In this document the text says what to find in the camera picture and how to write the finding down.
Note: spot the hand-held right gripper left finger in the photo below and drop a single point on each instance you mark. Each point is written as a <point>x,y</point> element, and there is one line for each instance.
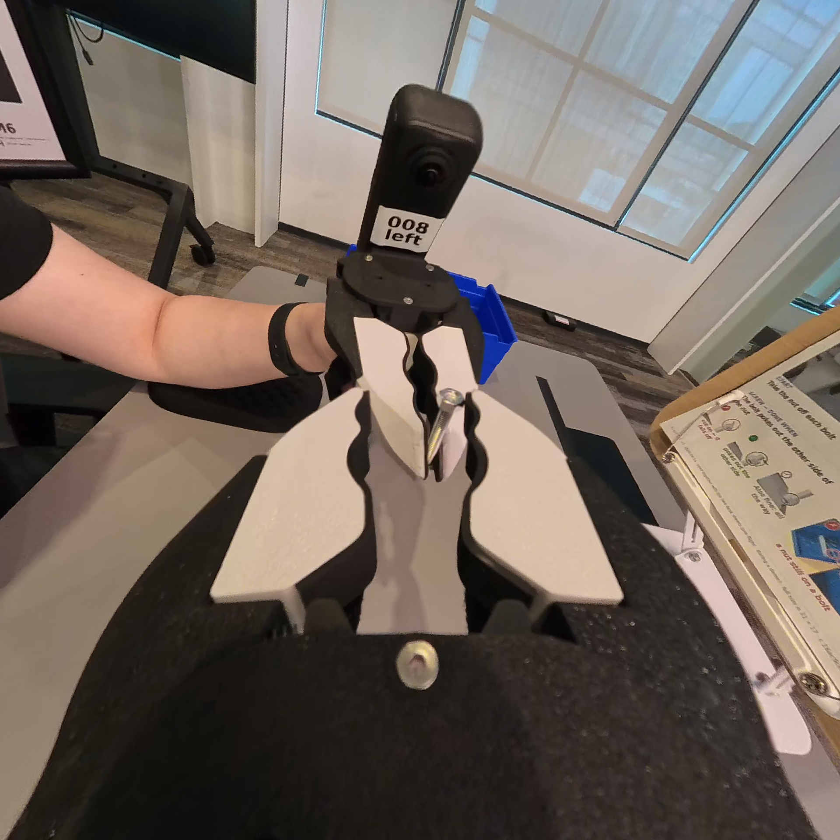
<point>295,525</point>

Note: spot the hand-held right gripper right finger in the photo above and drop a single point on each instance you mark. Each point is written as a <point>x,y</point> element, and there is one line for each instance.
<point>538,531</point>

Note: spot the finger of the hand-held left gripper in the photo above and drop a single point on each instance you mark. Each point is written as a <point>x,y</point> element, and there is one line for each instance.
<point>384,367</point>
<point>456,361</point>

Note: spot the blue bin with divider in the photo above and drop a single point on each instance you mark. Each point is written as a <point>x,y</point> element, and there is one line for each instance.
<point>492,328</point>

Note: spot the silver bolt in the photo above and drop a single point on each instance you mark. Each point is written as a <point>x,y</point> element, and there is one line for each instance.
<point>441,426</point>

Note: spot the person's left forearm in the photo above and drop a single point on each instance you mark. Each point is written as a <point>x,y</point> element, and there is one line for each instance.
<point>164,334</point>

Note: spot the grey desk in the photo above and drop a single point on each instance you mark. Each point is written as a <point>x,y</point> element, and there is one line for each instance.
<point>164,446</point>

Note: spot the person's left hand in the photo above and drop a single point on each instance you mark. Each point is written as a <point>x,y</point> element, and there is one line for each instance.
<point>316,334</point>

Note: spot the black wristband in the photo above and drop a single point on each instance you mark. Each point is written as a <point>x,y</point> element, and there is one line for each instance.
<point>282,341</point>

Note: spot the black floor power box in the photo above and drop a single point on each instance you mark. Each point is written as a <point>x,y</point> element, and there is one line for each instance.
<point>561,320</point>

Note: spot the white framed window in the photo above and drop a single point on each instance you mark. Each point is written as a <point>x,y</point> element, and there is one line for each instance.
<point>525,98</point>

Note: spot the black rolling stand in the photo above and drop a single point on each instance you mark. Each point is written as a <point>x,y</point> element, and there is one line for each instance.
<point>177,197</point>

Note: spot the light wooden board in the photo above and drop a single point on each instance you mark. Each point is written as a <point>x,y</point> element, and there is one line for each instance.
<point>735,380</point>

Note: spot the dark office chair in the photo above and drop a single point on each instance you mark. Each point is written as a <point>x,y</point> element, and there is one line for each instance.
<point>52,394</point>

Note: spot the black framed poster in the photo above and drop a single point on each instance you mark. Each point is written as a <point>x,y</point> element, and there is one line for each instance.
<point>26,131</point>

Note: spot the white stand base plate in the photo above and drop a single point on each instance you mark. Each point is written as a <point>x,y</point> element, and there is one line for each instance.
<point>722,610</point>

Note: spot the black wall screen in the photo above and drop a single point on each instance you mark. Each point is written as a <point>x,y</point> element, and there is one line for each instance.
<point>164,33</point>

